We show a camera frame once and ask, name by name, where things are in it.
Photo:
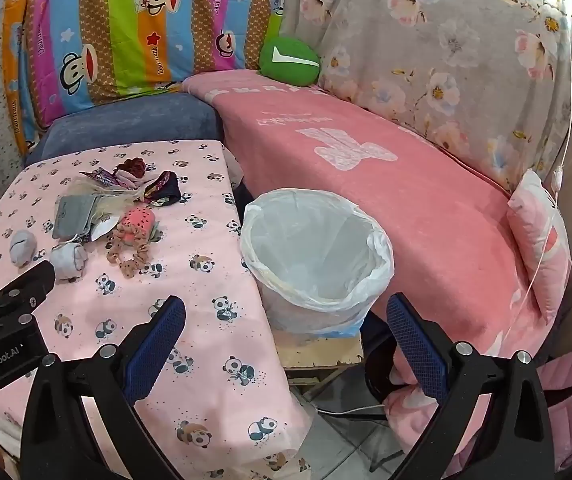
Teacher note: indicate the colourful striped navy cloth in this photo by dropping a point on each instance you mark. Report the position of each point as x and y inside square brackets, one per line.
[165, 190]

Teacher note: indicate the pink quilted jacket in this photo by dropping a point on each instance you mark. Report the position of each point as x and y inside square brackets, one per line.
[571, 385]

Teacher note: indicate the pale pink cloth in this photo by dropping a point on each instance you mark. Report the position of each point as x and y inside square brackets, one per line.
[123, 178]

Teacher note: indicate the wooden stool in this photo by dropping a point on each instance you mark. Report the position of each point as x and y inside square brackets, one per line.
[316, 355]

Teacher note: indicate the white paper packet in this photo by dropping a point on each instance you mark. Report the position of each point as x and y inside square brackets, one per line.
[103, 227]

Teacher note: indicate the pink blanket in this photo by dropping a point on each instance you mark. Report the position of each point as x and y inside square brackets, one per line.
[391, 200]

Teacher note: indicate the watermelon plush purse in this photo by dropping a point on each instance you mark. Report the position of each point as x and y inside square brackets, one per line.
[138, 220]

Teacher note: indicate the dark red scrunchie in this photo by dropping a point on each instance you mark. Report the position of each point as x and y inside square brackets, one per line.
[134, 166]

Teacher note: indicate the striped monkey-print pillow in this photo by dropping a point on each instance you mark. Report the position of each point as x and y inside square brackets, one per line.
[115, 25]

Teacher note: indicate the blue-grey sofa cushion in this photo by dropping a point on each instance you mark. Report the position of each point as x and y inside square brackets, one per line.
[130, 120]

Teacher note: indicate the grey floral quilt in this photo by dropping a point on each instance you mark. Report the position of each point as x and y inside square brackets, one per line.
[416, 50]

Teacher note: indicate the pink panda print cloth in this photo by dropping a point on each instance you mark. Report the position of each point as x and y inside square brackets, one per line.
[205, 310]

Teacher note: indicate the grey cloth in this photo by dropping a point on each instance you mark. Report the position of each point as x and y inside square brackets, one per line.
[73, 215]

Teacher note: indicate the green round cushion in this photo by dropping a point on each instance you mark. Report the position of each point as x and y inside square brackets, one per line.
[286, 62]

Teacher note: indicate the pink printed cloth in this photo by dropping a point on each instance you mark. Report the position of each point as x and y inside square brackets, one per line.
[416, 410]

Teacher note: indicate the light blue sock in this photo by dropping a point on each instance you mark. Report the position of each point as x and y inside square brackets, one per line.
[68, 260]

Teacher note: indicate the balled grey white sock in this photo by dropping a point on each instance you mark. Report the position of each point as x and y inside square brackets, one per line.
[20, 247]

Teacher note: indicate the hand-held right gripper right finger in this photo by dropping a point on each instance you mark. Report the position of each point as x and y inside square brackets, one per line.
[416, 350]

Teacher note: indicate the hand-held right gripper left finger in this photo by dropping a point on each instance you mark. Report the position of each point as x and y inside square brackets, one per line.
[158, 345]

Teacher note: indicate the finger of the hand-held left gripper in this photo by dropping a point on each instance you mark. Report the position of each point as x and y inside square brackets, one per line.
[20, 292]

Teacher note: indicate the bin with white bag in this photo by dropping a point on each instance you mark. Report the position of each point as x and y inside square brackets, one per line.
[311, 260]

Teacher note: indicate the pink pillow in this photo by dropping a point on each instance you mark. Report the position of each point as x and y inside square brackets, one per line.
[536, 230]

